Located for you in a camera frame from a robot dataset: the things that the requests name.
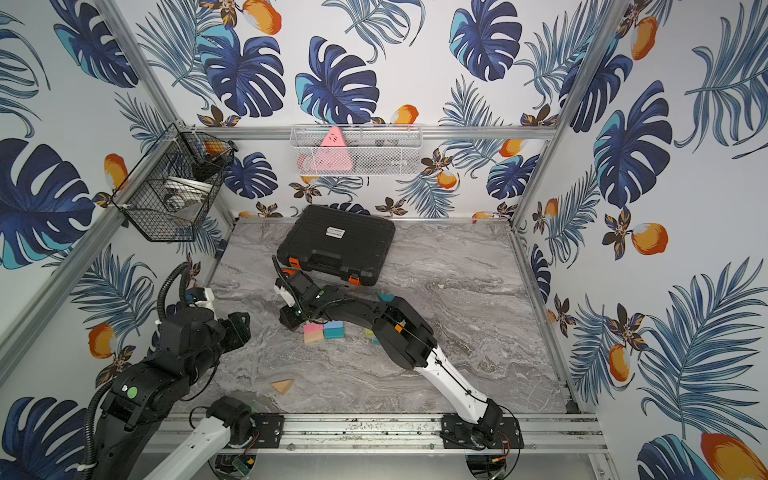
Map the pink block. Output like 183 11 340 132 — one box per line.
303 323 324 334

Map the teal rectangular block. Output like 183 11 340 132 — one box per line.
323 328 345 340

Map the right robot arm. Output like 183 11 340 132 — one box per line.
274 267 503 450

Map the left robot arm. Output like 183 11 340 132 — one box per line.
76 263 251 479

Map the black plastic tool case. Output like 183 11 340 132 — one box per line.
277 205 396 286

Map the natural wood triangle block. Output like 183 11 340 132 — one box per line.
270 379 294 395

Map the pink triangle card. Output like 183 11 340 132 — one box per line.
311 126 354 173

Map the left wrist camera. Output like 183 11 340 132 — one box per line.
185 287 215 311

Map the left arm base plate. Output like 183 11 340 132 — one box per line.
206 396 285 449

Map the aluminium front rail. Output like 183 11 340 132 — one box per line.
116 411 608 455

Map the black wire basket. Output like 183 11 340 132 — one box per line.
110 124 238 243

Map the white mesh wall basket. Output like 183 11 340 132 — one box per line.
290 124 423 176

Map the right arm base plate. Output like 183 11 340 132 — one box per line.
438 414 524 451

